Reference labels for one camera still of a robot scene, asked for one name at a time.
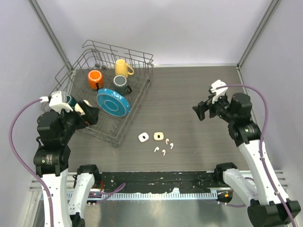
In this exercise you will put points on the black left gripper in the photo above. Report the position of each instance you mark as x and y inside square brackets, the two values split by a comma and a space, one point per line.
[91, 116]

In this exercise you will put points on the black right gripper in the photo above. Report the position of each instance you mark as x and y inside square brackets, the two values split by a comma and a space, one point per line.
[203, 106]

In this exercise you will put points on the beige earbud charging case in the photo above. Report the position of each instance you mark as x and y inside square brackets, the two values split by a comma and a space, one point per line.
[158, 136]

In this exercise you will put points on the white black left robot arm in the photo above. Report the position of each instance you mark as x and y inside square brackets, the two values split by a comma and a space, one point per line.
[52, 161]

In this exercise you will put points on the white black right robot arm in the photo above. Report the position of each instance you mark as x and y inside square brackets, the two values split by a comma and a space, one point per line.
[268, 205]

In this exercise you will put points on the white earbud charging case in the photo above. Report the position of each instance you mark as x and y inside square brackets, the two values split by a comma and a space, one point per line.
[143, 137]

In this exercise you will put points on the cream ribbed mug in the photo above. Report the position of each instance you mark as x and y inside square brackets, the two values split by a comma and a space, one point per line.
[79, 109]

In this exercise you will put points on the dark green mug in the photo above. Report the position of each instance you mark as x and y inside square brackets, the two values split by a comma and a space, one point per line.
[71, 101]

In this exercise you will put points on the blue plate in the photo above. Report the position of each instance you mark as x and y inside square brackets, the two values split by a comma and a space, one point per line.
[112, 102]

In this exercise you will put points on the orange mug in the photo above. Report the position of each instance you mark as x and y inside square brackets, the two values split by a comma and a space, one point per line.
[95, 79]

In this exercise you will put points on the grey mug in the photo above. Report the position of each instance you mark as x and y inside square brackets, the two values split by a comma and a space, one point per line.
[120, 85]

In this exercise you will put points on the yellow mug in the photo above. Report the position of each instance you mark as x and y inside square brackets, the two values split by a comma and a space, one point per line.
[123, 68]

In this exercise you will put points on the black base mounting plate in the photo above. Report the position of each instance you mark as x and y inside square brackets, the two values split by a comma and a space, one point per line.
[159, 182]

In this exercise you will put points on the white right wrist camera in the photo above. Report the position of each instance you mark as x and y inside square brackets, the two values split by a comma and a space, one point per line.
[217, 90]

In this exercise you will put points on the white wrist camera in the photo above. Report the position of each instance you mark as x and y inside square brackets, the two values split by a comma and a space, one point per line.
[58, 102]
[217, 90]

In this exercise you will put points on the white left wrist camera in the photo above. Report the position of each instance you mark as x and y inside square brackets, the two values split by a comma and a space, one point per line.
[58, 102]

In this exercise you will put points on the grey wire dish rack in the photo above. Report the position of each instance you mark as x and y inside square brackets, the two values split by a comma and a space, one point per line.
[73, 79]

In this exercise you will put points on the white slotted cable duct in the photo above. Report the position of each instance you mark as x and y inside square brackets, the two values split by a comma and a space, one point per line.
[175, 195]

